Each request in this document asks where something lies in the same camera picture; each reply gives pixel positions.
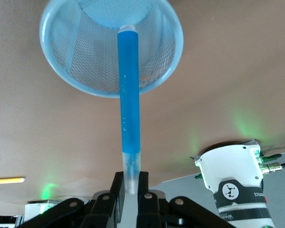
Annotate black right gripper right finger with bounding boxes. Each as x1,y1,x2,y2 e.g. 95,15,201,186
136,171,164,228

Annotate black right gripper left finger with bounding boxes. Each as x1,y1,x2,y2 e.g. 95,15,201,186
85,171,124,228

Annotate blue marker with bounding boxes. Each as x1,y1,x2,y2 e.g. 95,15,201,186
117,24,143,196

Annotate yellow marker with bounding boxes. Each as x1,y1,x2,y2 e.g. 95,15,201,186
0,176,26,186

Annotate blue mesh cup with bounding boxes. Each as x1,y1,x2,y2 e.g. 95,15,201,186
39,0,184,99

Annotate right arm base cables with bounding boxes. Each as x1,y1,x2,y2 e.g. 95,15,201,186
258,149,285,175

